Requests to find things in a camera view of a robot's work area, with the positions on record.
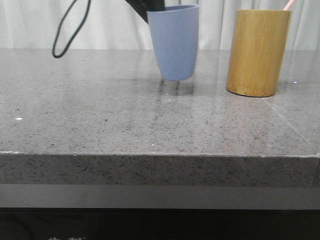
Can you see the pink chopstick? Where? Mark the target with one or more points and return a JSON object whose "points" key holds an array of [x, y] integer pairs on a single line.
{"points": [[289, 5]]}

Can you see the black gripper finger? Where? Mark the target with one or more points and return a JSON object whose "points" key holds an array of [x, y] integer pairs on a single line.
{"points": [[142, 7]]}

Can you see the bamboo cylinder holder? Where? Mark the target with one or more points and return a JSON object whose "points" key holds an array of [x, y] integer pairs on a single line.
{"points": [[257, 51]]}

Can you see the blue cup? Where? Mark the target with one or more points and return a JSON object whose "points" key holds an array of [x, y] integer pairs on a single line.
{"points": [[175, 39]]}

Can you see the grey curtain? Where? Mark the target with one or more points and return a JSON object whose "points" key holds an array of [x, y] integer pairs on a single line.
{"points": [[110, 24]]}

